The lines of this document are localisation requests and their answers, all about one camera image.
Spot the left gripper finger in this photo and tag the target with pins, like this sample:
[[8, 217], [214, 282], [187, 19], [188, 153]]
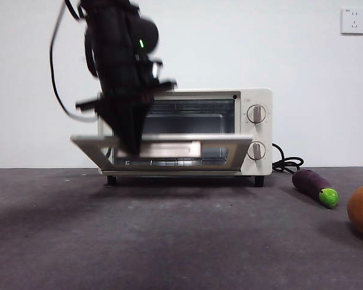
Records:
[[119, 121], [139, 117]]

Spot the white glass oven door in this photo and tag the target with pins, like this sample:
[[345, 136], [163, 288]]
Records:
[[175, 149]]

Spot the round beige oven knob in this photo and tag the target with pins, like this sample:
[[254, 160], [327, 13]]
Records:
[[256, 150], [256, 114]]

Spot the white Toshiba toaster oven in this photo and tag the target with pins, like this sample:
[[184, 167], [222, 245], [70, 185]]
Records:
[[257, 93]]

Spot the purple toy eggplant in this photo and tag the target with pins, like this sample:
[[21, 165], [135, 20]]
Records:
[[308, 182]]

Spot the white wall socket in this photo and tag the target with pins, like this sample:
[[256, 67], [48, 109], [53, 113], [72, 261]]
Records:
[[353, 21]]

